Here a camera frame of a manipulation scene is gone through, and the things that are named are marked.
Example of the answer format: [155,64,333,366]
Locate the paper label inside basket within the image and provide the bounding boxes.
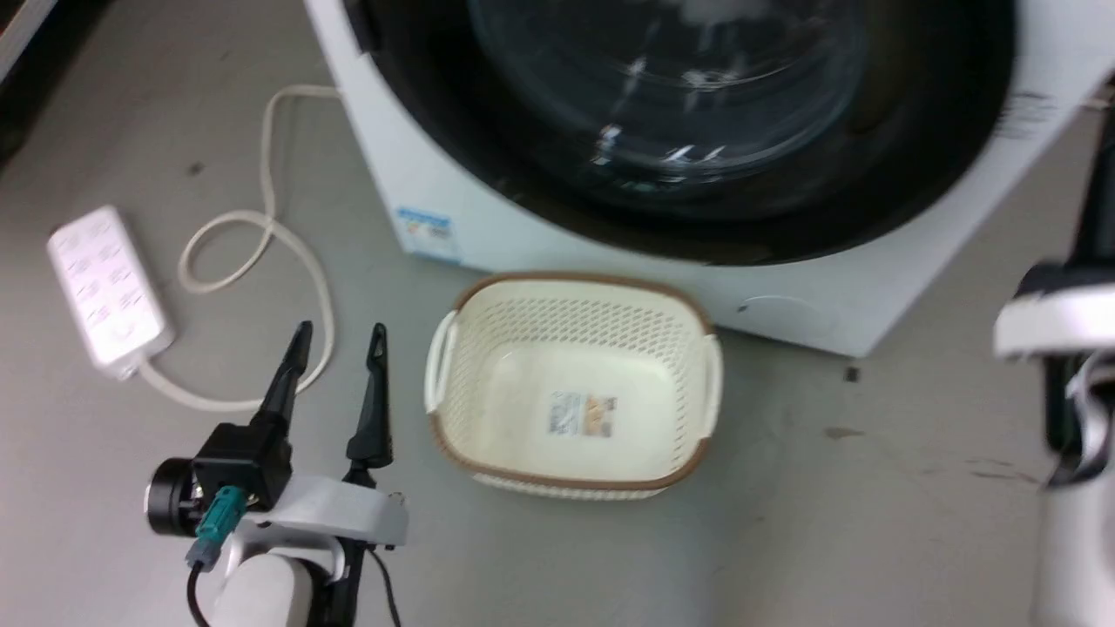
[547,391,618,439]

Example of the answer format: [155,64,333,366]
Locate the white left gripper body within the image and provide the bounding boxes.
[247,471,410,583]

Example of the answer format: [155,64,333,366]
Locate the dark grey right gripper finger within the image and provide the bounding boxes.
[1070,77,1115,266]

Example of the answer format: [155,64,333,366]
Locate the white power strip cord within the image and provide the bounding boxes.
[137,84,342,414]

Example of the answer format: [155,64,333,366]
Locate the teal cable connector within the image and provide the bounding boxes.
[185,486,250,571]

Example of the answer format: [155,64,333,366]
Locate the round white filter cover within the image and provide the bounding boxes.
[736,295,839,339]

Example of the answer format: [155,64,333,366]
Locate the white power strip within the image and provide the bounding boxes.
[46,205,176,382]

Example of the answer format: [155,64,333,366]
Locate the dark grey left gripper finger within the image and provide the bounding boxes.
[345,323,395,487]
[252,320,314,434]

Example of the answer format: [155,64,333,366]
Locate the black round glass washer door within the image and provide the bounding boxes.
[342,0,1021,267]

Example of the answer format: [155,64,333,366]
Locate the white front-load washing machine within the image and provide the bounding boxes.
[302,0,1115,359]

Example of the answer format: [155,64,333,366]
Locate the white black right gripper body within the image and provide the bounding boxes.
[994,260,1115,462]

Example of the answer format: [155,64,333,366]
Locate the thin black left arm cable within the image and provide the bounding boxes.
[186,547,403,627]

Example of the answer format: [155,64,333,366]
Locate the cream perforated laundry basket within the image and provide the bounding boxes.
[423,273,724,502]

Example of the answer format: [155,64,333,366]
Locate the blue energy label sticker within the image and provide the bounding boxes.
[395,206,461,263]

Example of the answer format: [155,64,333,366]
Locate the dark furniture edge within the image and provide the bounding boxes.
[0,0,112,168]

